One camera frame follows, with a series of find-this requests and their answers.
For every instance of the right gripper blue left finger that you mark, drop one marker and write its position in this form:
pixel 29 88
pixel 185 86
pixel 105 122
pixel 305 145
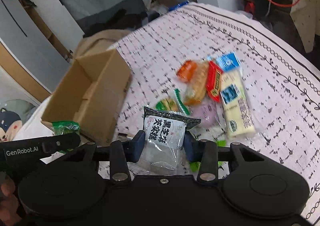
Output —
pixel 137 145

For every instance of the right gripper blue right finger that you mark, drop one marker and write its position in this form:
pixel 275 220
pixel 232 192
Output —
pixel 190 147

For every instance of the black sesame cake packet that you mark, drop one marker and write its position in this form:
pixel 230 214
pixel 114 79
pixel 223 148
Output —
pixel 164 137

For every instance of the purple round cake packet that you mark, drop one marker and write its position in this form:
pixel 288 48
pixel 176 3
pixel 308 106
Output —
pixel 207 112

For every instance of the green round cookie packet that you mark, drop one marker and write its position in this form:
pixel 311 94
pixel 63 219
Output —
pixel 173 103

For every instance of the green snack packet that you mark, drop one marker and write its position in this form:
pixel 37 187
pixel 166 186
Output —
pixel 65 127

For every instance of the cream long cake packet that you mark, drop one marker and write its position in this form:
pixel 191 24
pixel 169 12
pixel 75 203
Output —
pixel 237 113

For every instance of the golden biscuit packet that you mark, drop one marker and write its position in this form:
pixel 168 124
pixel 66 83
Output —
pixel 196 89

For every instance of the orange snack packet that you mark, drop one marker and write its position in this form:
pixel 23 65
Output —
pixel 186 71

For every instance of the red candy bar packet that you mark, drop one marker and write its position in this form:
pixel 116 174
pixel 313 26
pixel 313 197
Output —
pixel 213 83

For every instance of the blue square snack packet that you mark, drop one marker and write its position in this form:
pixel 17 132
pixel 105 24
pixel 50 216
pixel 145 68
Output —
pixel 228 62

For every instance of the person's left hand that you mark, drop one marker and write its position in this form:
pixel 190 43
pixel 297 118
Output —
pixel 9 204

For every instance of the shiba dog plush pillow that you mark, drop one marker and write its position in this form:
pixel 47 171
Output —
pixel 14 114

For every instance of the brown cardboard box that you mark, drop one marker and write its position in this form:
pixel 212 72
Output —
pixel 91 94

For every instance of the tan blanket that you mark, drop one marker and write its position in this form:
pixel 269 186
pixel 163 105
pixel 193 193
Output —
pixel 99 42

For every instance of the patterned white bed sheet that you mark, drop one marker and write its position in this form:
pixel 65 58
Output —
pixel 283 86

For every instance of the white wardrobe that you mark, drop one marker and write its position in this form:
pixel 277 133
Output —
pixel 38 38

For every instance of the black clothes pile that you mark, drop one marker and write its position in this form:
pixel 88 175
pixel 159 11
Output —
pixel 120 20

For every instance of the blue foil bag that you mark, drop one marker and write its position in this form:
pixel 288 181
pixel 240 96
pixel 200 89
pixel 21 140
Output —
pixel 178 6

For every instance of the cream dotted cloth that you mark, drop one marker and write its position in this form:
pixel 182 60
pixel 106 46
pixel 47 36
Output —
pixel 305 15

